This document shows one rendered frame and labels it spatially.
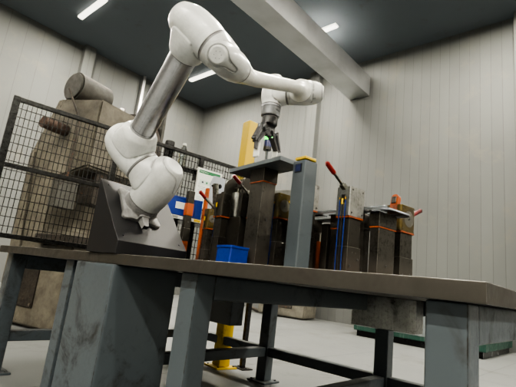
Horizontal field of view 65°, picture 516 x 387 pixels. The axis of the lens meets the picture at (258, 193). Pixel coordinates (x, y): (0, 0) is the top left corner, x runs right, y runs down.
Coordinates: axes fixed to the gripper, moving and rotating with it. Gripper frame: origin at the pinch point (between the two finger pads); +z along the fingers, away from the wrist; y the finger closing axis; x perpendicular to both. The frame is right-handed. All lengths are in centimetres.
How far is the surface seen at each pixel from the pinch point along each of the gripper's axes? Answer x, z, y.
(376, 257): -48, 40, 17
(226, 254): 2.5, 45.0, -14.5
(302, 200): -28.0, 22.4, -9.8
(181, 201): 98, 7, 41
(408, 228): -52, 24, 41
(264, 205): -4.3, 22.0, -2.1
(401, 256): -51, 37, 38
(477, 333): -93, 60, -46
